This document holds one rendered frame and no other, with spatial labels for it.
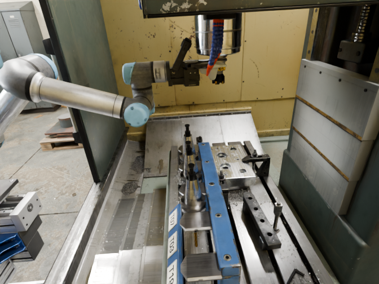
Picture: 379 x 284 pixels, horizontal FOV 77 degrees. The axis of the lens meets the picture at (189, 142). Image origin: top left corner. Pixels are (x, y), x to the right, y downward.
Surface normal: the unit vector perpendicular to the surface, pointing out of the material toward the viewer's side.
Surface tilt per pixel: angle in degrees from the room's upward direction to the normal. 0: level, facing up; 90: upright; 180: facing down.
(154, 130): 24
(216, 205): 0
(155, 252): 9
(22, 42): 90
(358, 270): 90
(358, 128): 90
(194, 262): 0
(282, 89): 90
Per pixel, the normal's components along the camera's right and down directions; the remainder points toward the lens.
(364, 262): 0.05, 0.47
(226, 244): -0.05, -0.88
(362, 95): -1.00, 0.07
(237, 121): -0.03, -0.62
